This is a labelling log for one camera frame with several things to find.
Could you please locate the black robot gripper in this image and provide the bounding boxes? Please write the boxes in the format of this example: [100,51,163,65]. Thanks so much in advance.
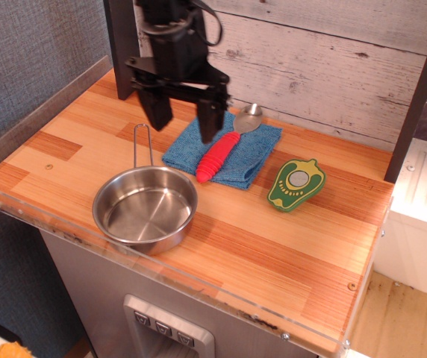
[126,22,229,144]

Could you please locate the red handled metal spoon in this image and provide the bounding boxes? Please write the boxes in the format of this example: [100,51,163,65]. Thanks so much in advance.
[196,104,263,183]

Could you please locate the small steel pan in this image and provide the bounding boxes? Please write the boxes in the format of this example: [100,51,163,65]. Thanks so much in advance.
[92,124,198,255]

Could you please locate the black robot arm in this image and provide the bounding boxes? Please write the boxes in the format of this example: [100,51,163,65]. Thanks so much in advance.
[127,1,229,143]

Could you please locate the blue folded towel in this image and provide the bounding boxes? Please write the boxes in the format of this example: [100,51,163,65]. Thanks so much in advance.
[162,112,282,189]

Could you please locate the green toy pepper half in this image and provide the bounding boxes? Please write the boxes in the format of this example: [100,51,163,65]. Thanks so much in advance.
[267,159,326,213]

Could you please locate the silver toy dispenser panel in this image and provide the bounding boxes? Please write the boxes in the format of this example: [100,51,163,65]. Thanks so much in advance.
[123,295,216,357]

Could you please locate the orange object bottom left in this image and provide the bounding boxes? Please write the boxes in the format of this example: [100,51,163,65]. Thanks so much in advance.
[0,342,33,358]

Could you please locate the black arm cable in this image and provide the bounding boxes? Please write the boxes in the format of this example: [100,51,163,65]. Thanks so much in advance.
[189,0,224,48]

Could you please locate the dark left shelf post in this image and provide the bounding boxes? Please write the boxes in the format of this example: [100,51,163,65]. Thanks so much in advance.
[103,0,140,100]

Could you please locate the dark shelf post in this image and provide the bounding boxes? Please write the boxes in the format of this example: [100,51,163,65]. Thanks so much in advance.
[103,0,140,100]
[384,57,427,183]

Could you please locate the dark right shelf post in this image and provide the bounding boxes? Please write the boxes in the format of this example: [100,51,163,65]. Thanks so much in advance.
[384,57,427,183]

